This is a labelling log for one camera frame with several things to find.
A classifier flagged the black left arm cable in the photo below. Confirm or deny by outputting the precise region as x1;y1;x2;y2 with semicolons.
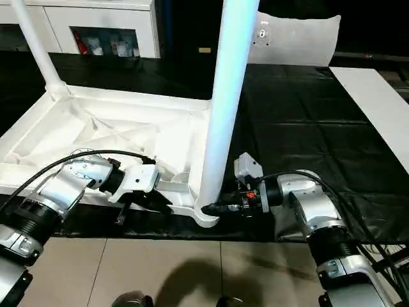
0;150;155;212

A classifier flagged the white plastic table leg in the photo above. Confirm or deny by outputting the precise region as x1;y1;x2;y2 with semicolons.
198;0;261;218
10;0;68;94

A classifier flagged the white board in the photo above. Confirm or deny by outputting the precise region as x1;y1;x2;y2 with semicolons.
328;65;409;175

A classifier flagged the white glass-door cabinet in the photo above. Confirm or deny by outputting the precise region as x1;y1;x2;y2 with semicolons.
0;0;160;58

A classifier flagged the black work mat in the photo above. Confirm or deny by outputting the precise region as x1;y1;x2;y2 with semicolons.
0;50;409;245

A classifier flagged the black stand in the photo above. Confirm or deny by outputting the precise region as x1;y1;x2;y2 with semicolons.
374;248;409;272

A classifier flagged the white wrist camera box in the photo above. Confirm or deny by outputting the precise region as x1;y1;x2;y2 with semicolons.
109;162;159;205
233;152;263;187

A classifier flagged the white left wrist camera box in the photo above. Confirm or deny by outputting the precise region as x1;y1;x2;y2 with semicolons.
109;162;159;205

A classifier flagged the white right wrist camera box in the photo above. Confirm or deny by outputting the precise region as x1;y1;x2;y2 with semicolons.
233;152;263;187

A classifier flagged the grey white pillow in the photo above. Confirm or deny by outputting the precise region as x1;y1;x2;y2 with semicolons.
245;11;342;67

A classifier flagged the white plastic table top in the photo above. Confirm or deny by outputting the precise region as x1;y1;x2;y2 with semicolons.
0;83;222;228

